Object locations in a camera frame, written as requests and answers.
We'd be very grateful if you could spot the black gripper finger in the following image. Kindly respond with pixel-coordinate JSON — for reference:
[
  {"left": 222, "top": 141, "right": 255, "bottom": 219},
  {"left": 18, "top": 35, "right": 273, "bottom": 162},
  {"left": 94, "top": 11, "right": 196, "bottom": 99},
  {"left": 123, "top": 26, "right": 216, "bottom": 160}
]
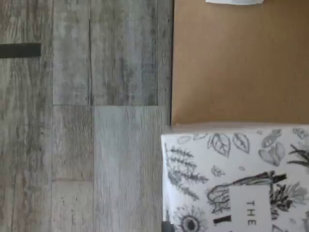
[{"left": 161, "top": 219, "right": 175, "bottom": 232}]

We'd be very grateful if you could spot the white box yellow strip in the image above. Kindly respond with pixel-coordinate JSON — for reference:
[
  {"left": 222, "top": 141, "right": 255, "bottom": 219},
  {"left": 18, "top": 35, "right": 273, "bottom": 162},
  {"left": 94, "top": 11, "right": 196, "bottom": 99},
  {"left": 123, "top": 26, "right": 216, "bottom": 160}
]
[{"left": 160, "top": 122, "right": 309, "bottom": 232}]

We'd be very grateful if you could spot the black flat strip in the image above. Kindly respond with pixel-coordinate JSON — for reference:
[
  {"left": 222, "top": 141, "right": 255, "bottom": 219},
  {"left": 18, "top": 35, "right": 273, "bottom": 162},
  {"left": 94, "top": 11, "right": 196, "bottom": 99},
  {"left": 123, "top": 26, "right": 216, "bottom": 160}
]
[{"left": 0, "top": 43, "right": 42, "bottom": 59}]

